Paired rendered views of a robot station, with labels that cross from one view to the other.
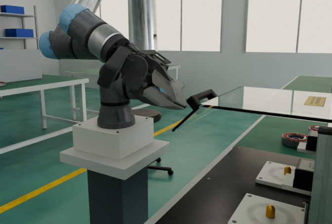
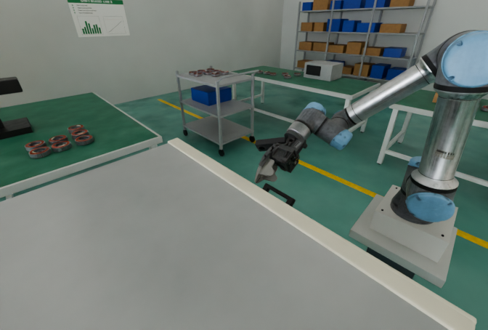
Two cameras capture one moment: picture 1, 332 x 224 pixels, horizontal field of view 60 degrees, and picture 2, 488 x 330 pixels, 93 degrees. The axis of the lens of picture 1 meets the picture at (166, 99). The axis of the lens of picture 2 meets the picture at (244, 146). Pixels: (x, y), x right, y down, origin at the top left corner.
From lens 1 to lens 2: 99 cm
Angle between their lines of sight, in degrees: 98
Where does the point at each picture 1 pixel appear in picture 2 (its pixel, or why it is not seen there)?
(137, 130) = (407, 228)
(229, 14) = not seen: outside the picture
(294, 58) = not seen: outside the picture
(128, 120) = (404, 213)
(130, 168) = (358, 235)
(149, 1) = (442, 110)
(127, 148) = (383, 229)
